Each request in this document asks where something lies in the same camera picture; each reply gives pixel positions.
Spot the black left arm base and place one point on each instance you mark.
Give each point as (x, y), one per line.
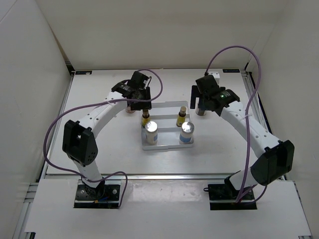
(105, 196)

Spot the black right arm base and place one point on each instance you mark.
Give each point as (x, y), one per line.
(220, 199)

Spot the white can beige label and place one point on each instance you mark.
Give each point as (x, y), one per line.
(151, 132)

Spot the yellow bottle brown cap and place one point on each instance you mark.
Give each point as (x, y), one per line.
(181, 116)

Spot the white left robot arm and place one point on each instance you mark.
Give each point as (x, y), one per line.
(79, 137)

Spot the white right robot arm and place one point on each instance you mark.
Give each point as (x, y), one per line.
(274, 157)

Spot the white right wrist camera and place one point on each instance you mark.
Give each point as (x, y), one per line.
(216, 76)

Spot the white can blue label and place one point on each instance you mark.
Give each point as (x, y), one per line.
(186, 133)

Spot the pink spice jar white lid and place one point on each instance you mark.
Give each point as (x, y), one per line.
(129, 110)

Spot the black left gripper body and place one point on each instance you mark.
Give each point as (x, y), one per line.
(140, 105)

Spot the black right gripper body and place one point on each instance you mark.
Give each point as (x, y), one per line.
(203, 102)

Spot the yellow bottle tan cap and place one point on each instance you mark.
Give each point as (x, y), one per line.
(145, 117)

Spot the white stepped organizer tray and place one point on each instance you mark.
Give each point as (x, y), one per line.
(165, 115)

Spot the aluminium front rail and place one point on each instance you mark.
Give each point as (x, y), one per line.
(152, 176)

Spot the brown spice jar white lid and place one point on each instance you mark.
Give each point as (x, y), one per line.
(198, 110)

